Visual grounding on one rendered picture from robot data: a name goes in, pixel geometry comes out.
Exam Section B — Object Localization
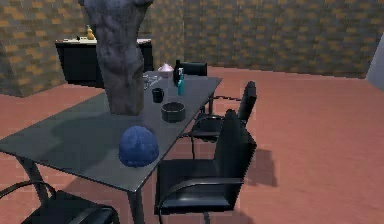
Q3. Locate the black kitchen counter cabinet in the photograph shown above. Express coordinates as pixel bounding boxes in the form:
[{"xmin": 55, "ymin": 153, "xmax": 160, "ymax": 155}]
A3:
[{"xmin": 55, "ymin": 38, "xmax": 155, "ymax": 89}]

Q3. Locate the black mug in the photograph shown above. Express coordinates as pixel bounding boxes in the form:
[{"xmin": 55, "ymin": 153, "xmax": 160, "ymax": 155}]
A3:
[{"xmin": 152, "ymin": 87, "xmax": 165, "ymax": 104}]

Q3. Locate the grey white door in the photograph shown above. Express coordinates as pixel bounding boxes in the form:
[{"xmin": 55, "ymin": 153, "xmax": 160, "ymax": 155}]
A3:
[{"xmin": 365, "ymin": 33, "xmax": 384, "ymax": 92}]

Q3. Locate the black bottle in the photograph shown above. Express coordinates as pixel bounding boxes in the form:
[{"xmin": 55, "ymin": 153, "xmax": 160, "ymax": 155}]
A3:
[{"xmin": 172, "ymin": 59, "xmax": 182, "ymax": 87}]

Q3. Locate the grey stone bust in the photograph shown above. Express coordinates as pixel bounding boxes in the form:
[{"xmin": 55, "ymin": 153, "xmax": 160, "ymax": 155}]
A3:
[{"xmin": 78, "ymin": 0, "xmax": 155, "ymax": 117}]

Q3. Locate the teal spray bottle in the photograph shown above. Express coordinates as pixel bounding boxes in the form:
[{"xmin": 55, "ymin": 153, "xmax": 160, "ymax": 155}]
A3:
[{"xmin": 177, "ymin": 67, "xmax": 186, "ymax": 97}]

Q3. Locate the blue round ball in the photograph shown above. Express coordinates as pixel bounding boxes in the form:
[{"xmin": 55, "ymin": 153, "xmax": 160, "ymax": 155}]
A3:
[{"xmin": 118, "ymin": 125, "xmax": 160, "ymax": 168}]

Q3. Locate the black armchair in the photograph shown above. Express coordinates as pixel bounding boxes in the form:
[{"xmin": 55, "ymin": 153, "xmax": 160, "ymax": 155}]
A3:
[
  {"xmin": 154, "ymin": 108, "xmax": 258, "ymax": 224},
  {"xmin": 179, "ymin": 61, "xmax": 208, "ymax": 77},
  {"xmin": 0, "ymin": 180, "xmax": 121, "ymax": 224},
  {"xmin": 181, "ymin": 80, "xmax": 258, "ymax": 160}
]

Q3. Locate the black round bowl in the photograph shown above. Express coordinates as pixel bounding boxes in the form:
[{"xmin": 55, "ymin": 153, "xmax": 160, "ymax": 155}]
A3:
[{"xmin": 161, "ymin": 101, "xmax": 187, "ymax": 124}]

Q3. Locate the clear glass object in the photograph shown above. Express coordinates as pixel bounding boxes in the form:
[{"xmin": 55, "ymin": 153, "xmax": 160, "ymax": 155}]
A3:
[{"xmin": 143, "ymin": 74, "xmax": 163, "ymax": 90}]

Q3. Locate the dark grey dining table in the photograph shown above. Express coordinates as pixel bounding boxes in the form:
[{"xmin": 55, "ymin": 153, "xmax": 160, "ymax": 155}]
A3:
[{"xmin": 0, "ymin": 70, "xmax": 223, "ymax": 224}]

